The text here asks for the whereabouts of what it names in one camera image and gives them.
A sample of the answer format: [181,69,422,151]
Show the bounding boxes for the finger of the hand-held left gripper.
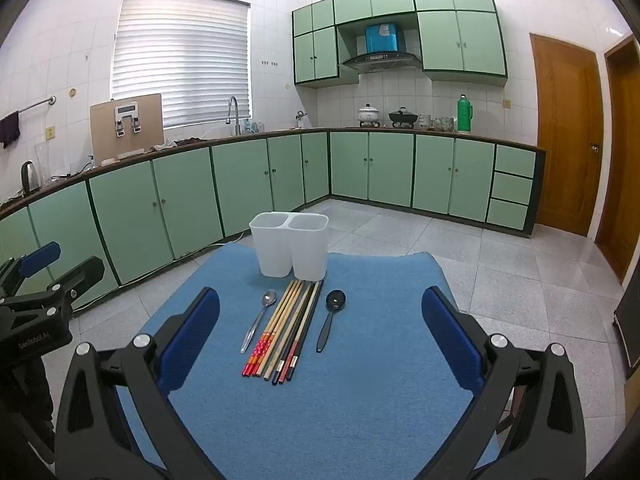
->
[0,241,62,301]
[45,256,106,313]

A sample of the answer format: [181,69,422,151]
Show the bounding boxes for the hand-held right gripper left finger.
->
[54,287,226,480]

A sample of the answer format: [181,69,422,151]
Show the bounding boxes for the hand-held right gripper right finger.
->
[421,286,587,480]

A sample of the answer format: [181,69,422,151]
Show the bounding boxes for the red patterned wooden chopstick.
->
[250,281,299,379]
[243,281,295,378]

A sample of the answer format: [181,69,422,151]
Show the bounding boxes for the silver metal spoon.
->
[240,289,278,354]

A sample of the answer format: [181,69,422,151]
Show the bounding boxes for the plain wooden chopstick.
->
[256,281,303,379]
[263,281,307,381]

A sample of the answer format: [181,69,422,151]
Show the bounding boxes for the black chopstick with gold band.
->
[270,282,311,386]
[289,284,324,382]

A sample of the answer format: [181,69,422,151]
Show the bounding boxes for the black chopstick with red end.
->
[283,283,319,383]
[276,283,315,385]

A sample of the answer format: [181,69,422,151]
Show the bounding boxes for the black plastic spoon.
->
[316,290,348,353]

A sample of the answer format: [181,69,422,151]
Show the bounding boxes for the white two-compartment utensil holder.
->
[248,212,330,282]

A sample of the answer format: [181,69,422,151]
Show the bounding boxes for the electric kettle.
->
[20,161,41,196]

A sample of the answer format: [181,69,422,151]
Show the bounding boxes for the clear plastic jug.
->
[34,142,51,186]

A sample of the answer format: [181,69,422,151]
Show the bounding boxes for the blue table mat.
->
[116,242,503,480]

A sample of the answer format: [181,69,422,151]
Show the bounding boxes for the green base cabinets with counter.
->
[0,130,546,321]

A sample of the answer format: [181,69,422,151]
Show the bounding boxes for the dark hanging towel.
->
[0,111,21,149]

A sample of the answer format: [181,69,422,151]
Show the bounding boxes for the brown wooden board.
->
[90,93,165,163]

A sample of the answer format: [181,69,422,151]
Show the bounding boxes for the row of small jars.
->
[419,114,456,132]

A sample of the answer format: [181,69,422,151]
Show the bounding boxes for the green thermos flask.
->
[456,94,473,133]

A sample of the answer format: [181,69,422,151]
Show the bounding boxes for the black wok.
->
[388,107,420,127]

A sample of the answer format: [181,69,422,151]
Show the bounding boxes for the metal sink faucet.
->
[226,96,242,136]

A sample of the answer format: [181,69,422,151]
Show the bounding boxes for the brown wooden door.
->
[595,35,640,286]
[530,33,603,237]

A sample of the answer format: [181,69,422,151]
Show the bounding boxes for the white window blinds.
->
[111,0,251,130]

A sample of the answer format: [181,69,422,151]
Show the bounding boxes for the range hood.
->
[340,51,422,73]

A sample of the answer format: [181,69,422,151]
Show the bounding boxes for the blue box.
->
[364,22,401,55]

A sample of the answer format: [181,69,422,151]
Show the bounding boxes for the metal towel rail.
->
[10,96,57,116]

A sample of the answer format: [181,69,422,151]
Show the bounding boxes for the green wall cabinets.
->
[291,0,508,88]

